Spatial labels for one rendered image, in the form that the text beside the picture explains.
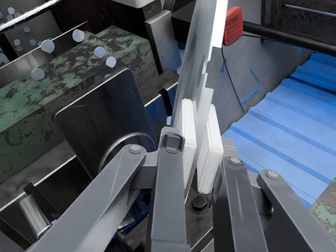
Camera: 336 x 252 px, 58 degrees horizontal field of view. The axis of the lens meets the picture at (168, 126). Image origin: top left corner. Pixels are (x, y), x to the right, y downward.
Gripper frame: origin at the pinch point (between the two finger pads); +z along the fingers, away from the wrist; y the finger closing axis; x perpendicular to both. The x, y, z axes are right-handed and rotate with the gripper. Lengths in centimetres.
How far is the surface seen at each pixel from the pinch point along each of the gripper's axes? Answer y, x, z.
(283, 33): 38, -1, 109
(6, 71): -45, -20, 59
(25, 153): -26.1, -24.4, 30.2
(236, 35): 9.5, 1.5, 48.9
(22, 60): -42, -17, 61
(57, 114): -16.8, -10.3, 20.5
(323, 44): 49, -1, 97
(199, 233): 6.3, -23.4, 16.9
